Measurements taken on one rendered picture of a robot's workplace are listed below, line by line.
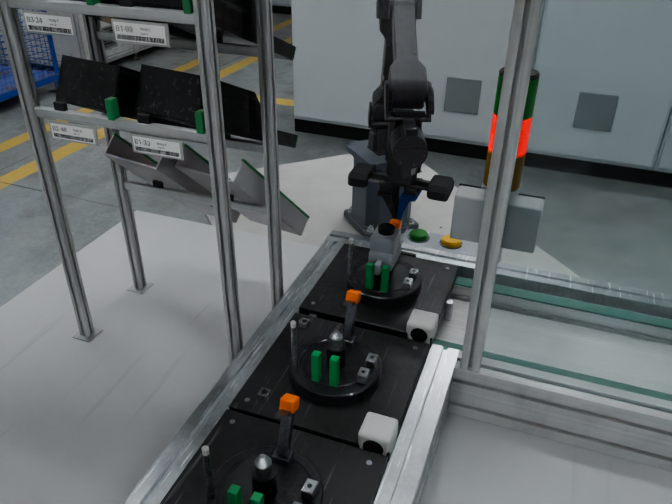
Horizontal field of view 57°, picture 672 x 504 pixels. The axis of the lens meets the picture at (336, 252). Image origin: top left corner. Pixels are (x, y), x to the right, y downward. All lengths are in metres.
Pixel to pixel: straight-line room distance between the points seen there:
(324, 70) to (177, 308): 3.27
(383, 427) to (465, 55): 3.43
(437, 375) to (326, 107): 3.61
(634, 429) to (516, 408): 0.17
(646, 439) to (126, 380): 0.85
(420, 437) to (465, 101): 3.42
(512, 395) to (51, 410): 0.75
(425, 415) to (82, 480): 0.51
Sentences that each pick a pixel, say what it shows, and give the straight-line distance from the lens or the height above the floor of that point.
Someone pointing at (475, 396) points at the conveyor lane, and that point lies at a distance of 1.05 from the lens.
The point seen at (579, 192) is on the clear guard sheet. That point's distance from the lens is 0.86.
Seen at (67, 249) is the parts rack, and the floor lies 1.06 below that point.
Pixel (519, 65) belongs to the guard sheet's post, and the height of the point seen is 1.43.
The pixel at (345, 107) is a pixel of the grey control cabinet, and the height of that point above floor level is 0.24.
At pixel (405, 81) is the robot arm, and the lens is 1.07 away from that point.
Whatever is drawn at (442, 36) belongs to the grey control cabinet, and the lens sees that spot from 4.12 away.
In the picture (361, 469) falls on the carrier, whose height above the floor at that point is 0.97.
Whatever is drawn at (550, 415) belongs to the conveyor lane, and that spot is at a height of 0.91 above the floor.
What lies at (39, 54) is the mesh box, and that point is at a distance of 5.84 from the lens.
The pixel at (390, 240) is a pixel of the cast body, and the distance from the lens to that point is 1.08.
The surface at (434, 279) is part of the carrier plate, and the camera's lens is 1.20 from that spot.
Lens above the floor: 1.62
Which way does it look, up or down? 31 degrees down
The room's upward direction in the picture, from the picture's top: 1 degrees clockwise
